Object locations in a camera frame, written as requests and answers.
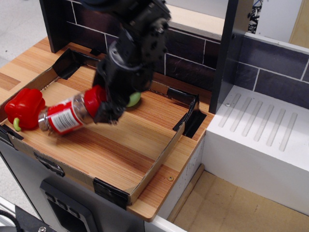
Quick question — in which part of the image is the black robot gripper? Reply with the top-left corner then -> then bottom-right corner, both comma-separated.
93,41 -> 154,124

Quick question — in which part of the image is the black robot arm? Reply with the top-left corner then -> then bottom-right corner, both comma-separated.
82,0 -> 170,124

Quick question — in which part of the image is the white ridged drainboard sink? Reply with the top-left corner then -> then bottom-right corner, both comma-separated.
202,86 -> 309,214

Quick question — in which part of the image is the dark grey vertical post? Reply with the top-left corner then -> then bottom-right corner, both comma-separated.
209,0 -> 253,114

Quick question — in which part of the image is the green onion-shaped vegetable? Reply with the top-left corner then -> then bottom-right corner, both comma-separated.
126,92 -> 141,107

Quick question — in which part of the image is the taped cardboard fence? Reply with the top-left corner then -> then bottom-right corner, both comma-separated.
0,47 -> 208,210

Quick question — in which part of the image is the red-lidded spice bottle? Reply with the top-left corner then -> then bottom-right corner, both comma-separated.
38,85 -> 106,135

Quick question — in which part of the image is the red bell pepper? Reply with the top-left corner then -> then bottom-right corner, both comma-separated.
4,88 -> 45,131

